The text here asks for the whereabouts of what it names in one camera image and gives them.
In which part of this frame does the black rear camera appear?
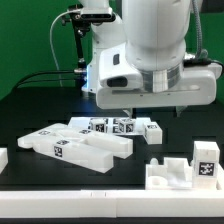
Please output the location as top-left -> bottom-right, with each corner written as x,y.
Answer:
80,8 -> 115,23

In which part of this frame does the white front fence bar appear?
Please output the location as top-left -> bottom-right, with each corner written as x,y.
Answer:
0,190 -> 224,218

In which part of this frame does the white tagged flat plate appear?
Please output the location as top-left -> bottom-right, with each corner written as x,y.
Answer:
68,117 -> 153,135

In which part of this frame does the white tagged cube left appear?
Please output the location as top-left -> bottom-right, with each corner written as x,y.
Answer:
90,119 -> 106,133

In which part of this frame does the white tagged cube right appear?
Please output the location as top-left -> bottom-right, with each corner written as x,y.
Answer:
118,119 -> 135,134

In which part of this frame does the white left fence bar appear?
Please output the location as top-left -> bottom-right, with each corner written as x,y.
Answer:
0,148 -> 8,174

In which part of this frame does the white chair seat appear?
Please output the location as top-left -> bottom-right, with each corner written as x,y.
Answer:
145,157 -> 224,191

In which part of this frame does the black base cable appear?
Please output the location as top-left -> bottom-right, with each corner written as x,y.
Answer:
12,69 -> 87,93

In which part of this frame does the white fence bar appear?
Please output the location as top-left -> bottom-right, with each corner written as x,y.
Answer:
0,190 -> 224,218
0,148 -> 8,174

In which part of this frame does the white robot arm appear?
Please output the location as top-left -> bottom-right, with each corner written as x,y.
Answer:
79,0 -> 222,109

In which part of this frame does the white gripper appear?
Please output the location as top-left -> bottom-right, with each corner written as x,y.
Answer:
96,44 -> 222,118

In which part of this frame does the white tagged cube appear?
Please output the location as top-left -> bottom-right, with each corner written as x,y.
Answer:
90,119 -> 106,133
118,119 -> 135,134

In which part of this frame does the white chair back frame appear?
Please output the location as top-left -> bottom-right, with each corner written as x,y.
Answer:
17,124 -> 133,173

